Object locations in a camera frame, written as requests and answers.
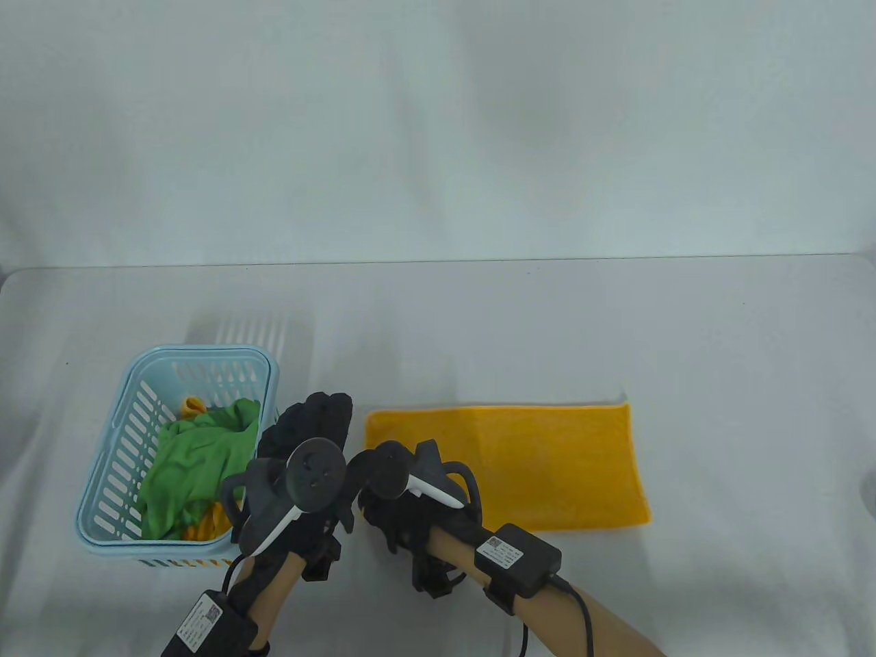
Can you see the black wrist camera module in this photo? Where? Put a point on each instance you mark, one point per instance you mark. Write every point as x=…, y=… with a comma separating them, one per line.
x=434, y=578
x=321, y=561

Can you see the light blue plastic basket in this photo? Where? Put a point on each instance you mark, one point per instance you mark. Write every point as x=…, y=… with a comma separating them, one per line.
x=102, y=493

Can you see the green towel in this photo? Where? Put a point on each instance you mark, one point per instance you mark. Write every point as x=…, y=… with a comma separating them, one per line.
x=198, y=458

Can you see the crumpled orange-yellow towel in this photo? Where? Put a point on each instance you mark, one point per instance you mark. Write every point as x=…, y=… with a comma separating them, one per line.
x=212, y=523

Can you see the person's right hand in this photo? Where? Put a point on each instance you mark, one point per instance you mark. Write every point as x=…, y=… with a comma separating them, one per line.
x=400, y=520

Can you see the grey white tracker controller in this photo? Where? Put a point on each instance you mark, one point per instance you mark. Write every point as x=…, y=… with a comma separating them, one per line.
x=390, y=472
x=316, y=475

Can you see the person's right forearm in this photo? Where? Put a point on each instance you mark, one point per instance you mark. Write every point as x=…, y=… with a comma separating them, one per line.
x=602, y=626

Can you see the black wrist sensor box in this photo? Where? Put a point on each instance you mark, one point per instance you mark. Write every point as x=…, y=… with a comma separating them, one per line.
x=205, y=626
x=520, y=558

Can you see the person's left hand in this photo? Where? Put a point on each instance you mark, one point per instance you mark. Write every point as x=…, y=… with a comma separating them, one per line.
x=315, y=417

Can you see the yellow square towel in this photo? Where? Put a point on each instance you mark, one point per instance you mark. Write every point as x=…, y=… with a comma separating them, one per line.
x=547, y=465

